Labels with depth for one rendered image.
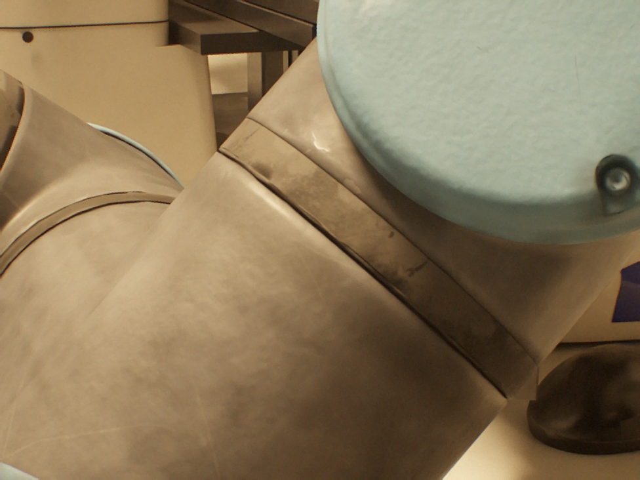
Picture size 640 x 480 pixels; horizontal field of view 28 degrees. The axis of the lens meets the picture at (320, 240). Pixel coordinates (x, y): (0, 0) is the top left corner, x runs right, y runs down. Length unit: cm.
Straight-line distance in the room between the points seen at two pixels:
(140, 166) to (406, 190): 16
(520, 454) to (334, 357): 34
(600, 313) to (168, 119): 26
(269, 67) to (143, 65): 66
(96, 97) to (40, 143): 22
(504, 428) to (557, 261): 35
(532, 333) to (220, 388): 7
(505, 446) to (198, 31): 23
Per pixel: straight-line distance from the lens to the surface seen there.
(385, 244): 26
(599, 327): 71
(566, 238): 26
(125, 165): 40
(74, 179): 38
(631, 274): 71
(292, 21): 54
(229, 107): 133
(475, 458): 59
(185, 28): 60
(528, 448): 60
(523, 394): 53
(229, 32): 58
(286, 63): 83
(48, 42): 60
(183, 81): 61
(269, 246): 26
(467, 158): 25
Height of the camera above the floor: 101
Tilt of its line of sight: 17 degrees down
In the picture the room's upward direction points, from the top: straight up
